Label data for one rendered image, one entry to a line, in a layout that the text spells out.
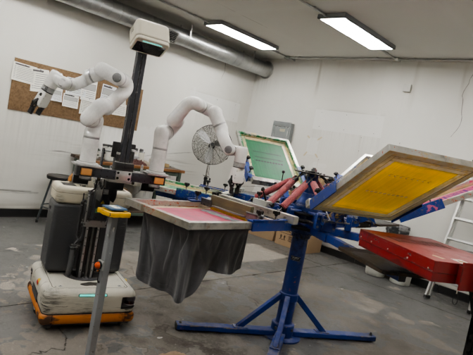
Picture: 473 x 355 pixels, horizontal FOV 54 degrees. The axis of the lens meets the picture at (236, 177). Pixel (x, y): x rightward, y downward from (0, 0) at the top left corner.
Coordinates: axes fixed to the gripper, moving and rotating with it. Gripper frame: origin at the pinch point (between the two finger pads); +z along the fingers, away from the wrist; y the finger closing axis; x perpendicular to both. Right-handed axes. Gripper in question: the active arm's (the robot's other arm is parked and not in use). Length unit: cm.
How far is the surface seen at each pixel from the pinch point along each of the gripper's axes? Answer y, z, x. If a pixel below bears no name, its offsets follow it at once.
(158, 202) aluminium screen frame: 37.0, 14.8, -26.6
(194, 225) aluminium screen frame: 57, 15, 28
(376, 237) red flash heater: 0, 3, 98
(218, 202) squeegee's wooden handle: 0.9, 10.0, -10.6
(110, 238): 77, 33, -12
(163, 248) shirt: 49, 36, 0
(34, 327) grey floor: 73, 112, -84
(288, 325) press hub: -84, 101, 8
